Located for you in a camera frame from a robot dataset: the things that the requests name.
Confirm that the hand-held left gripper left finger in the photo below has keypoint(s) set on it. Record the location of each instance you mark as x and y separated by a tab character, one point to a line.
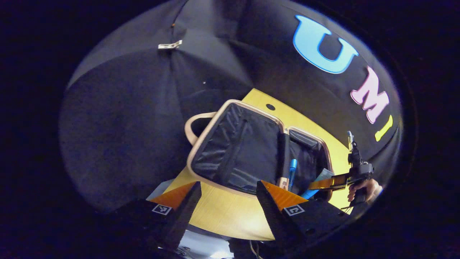
187	212

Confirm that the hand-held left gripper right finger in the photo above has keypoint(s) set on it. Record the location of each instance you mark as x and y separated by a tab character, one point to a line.
269	208

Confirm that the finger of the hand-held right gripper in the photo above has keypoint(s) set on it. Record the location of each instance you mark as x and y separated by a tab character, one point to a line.
330	182

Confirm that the light blue skincare tube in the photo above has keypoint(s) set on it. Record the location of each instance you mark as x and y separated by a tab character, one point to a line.
323	175

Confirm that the blue slim bottle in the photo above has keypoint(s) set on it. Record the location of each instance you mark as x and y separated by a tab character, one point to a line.
292	172

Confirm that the black backdrop cloth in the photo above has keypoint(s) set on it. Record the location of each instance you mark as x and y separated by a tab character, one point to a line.
125	126

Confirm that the white metal clip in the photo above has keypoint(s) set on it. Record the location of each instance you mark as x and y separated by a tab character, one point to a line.
169	45

